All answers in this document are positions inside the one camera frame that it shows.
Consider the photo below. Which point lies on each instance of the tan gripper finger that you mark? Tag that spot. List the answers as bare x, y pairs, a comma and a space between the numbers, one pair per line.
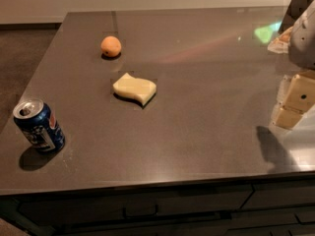
301, 92
285, 118

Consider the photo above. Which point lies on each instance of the blue Pepsi soda can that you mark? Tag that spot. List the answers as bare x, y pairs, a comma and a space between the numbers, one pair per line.
38, 124

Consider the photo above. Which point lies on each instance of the dark box in corner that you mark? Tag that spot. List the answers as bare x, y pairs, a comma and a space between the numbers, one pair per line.
293, 12

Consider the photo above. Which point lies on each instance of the yellow sponge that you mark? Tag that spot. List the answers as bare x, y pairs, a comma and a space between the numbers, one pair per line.
141, 90

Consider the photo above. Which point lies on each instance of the orange fruit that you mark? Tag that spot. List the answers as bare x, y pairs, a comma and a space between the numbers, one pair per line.
110, 46

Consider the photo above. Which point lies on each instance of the dark cabinet drawer front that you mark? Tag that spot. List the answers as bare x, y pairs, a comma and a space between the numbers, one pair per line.
121, 207

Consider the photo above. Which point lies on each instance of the black drawer handle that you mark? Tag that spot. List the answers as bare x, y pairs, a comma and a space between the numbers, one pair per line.
139, 211

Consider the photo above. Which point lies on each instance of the grey robot gripper body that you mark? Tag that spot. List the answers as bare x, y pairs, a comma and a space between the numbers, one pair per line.
303, 41

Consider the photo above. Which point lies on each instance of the crumpled snack wrapper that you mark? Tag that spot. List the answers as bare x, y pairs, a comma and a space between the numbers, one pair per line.
281, 43

